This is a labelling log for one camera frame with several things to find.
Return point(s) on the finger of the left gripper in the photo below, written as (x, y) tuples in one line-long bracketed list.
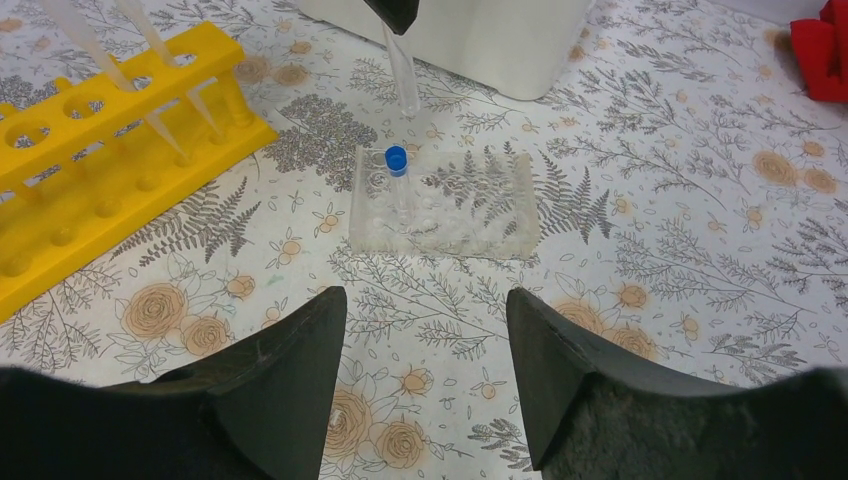
[(397, 15)]

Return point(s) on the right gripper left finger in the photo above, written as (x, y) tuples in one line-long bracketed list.
[(258, 409)]

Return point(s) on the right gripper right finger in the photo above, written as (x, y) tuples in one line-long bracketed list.
[(555, 361)]

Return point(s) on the white plastic storage bin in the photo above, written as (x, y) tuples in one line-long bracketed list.
[(516, 47)]

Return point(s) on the floral patterned table mat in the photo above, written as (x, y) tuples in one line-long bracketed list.
[(693, 210)]

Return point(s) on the yellow test tube rack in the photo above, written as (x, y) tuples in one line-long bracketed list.
[(88, 166)]

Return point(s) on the red cloth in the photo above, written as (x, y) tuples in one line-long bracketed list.
[(820, 48)]

